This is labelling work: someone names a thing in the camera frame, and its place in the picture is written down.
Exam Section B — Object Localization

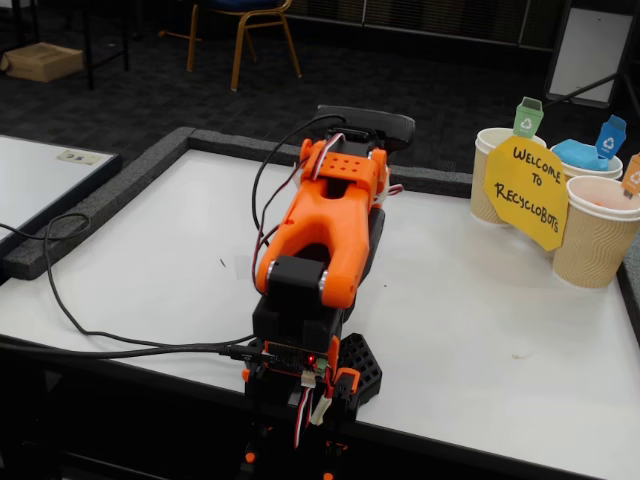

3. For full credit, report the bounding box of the blue paper ball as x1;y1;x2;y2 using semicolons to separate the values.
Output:
551;138;612;172

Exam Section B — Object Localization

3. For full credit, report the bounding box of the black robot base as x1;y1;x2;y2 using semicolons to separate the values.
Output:
243;329;385;426

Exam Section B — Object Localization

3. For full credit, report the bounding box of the black webcam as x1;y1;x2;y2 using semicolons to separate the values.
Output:
316;104;417;165

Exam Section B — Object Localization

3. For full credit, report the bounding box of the black orange table clamp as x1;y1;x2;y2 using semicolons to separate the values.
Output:
322;367;362;480
238;368;269;480

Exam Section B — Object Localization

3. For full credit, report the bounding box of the ribbed beige paper cup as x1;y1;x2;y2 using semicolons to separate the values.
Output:
552;174;640;290
548;141;625;182
469;127;549;226

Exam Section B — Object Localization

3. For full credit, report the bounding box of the yellow welcome paper sign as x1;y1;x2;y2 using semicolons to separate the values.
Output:
482;135;570;252

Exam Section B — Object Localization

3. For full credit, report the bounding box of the green recycling bin label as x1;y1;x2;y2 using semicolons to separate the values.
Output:
512;96;545;139

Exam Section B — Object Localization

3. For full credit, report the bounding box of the small paper sticker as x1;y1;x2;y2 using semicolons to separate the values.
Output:
55;149;104;166

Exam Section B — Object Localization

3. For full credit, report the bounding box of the blue recycling bin label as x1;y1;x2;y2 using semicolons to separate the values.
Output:
594;114;629;160

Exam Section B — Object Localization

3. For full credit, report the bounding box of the orange recycling bin label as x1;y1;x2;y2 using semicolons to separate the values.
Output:
621;153;640;201

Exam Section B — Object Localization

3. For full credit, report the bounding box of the brown cardboard box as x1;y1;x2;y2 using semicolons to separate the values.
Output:
0;42;85;84

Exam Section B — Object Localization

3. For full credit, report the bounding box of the red white black servo wire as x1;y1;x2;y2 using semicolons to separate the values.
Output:
305;131;351;177
291;372;321;450

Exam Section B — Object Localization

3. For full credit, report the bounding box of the orange controller board mount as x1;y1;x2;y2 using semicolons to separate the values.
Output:
263;339;342;377

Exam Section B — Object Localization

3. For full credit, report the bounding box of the white cable connector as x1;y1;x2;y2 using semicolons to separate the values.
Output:
310;394;334;427

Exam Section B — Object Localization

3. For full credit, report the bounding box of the thick black usb cable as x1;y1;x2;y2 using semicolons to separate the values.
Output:
0;333;275;362

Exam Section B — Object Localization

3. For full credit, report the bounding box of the gold frame blue chair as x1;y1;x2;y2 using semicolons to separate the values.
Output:
158;0;304;93

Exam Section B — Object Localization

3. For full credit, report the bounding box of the thin black camera cable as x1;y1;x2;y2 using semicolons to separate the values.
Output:
0;113;347;349

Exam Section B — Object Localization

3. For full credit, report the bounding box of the black metal table frame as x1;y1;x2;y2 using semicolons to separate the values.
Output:
9;0;132;92

